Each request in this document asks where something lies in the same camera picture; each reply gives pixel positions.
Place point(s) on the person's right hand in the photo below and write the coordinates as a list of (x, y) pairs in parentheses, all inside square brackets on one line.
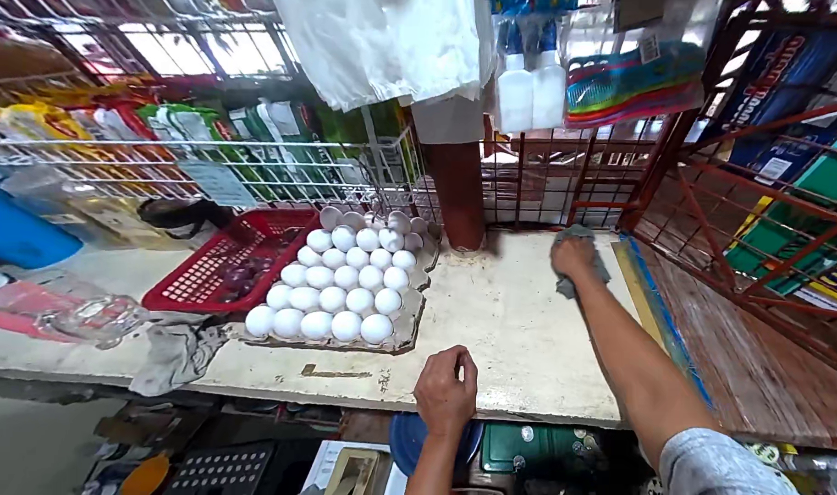
[(575, 257)]

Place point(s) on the person's left hand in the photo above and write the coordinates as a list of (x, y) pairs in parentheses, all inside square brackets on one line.
[(446, 395)]

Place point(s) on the person's left thumb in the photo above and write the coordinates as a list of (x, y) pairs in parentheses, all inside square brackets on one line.
[(470, 377)]

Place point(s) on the person's left fingers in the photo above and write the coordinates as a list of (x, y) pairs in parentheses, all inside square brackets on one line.
[(444, 359)]

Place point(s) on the person's right fingers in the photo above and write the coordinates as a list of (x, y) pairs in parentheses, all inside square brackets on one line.
[(564, 247)]

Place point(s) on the grey-green cleaning cloth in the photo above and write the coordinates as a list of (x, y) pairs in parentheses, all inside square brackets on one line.
[(601, 268)]

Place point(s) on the person's left forearm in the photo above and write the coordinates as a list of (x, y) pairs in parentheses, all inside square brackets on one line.
[(436, 464)]

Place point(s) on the person's right forearm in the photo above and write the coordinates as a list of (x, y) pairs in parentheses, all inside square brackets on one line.
[(628, 350)]

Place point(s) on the grey cardboard egg tray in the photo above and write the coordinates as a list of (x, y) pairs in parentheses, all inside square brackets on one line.
[(408, 322)]

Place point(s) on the dark green plastic tray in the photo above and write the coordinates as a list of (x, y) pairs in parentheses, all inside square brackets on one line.
[(497, 447)]

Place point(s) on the white counter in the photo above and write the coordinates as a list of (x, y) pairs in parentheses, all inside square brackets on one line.
[(515, 309)]

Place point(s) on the group of coins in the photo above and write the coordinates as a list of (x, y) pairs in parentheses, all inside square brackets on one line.
[(526, 433)]

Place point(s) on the blue round plastic lid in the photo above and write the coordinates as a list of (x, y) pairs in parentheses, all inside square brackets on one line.
[(406, 440)]

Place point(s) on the blue-edged clear tape strip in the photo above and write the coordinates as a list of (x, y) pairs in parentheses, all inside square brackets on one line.
[(666, 323)]

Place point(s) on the group of white eggs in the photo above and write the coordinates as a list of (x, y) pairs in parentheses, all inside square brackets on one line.
[(346, 277)]

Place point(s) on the dark red metal grille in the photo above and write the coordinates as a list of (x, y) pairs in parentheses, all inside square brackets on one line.
[(693, 180)]

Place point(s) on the beige plastic box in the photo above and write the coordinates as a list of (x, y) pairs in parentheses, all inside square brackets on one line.
[(353, 474)]

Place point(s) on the white bottle with blue top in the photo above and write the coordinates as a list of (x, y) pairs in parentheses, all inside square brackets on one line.
[(515, 93), (548, 89)]

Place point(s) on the white paper sheet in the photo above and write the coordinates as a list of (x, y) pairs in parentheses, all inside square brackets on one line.
[(322, 462)]

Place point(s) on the grey cardboard sheet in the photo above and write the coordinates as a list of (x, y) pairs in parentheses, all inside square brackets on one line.
[(449, 120)]

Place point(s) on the bag of colourful combs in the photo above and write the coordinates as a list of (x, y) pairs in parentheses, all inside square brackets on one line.
[(631, 82)]

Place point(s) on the wooden board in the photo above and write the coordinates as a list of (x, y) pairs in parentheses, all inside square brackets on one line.
[(748, 344)]

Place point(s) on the pile of red onions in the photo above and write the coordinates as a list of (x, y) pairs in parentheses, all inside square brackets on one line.
[(243, 273)]

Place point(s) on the black perforated tray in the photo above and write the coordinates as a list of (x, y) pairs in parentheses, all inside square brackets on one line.
[(219, 471)]

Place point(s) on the dark blue printed box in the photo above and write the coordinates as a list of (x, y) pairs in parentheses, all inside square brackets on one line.
[(769, 89)]

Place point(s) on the bundle of white plastic bags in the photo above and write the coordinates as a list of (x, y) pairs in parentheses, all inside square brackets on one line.
[(391, 48)]

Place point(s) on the red plastic basket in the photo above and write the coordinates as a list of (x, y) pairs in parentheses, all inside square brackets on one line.
[(191, 275)]

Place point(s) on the green printed box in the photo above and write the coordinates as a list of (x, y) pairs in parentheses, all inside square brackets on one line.
[(824, 189)]

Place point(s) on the light grey rag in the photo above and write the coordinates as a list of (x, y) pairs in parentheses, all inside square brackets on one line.
[(171, 357)]

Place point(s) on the light blue paper sign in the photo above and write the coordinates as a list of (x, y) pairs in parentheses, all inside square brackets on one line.
[(218, 183)]

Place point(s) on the orange round container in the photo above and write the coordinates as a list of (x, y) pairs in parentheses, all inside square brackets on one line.
[(145, 474)]

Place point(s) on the clear bags with yellowish contents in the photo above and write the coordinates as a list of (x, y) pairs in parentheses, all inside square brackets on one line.
[(112, 218)]

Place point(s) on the clear and pink plastic bag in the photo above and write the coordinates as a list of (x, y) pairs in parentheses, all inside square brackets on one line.
[(81, 313)]

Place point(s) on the blue plastic container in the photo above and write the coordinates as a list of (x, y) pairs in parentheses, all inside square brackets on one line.
[(20, 227)]

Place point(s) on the dark red post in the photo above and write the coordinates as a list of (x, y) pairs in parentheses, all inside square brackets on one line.
[(458, 192)]

